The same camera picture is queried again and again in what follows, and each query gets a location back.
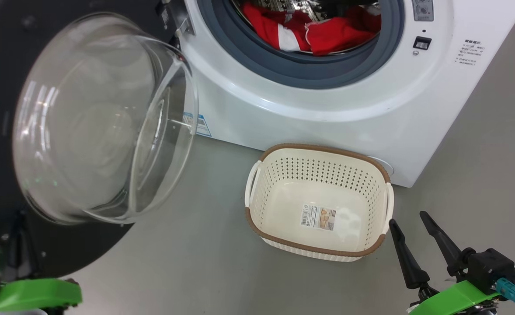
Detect black round glass washer door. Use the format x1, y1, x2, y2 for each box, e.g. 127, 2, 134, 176
0, 0, 199, 283

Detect round white drain filter cover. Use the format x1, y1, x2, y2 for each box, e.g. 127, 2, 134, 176
366, 155, 396, 179

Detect grey rubber door gasket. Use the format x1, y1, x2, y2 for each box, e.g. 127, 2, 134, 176
196, 0, 405, 90

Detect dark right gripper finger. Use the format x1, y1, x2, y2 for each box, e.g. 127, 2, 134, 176
388, 219, 431, 290
419, 210, 464, 277

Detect cream basket with brown rim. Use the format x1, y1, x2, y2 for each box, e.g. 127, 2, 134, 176
244, 143, 395, 263

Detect white front-load washing machine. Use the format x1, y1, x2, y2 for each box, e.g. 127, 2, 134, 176
170, 0, 515, 189

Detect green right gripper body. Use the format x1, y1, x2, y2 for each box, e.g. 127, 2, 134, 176
408, 280, 501, 315

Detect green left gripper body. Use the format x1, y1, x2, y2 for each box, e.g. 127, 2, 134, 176
0, 277, 84, 315

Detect red and white garment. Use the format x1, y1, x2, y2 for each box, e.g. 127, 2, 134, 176
240, 1, 383, 57

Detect blue energy label sticker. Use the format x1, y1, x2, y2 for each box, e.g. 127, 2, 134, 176
182, 112, 212, 138

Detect paper product label sticker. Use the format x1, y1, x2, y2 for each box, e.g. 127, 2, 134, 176
300, 204, 336, 231

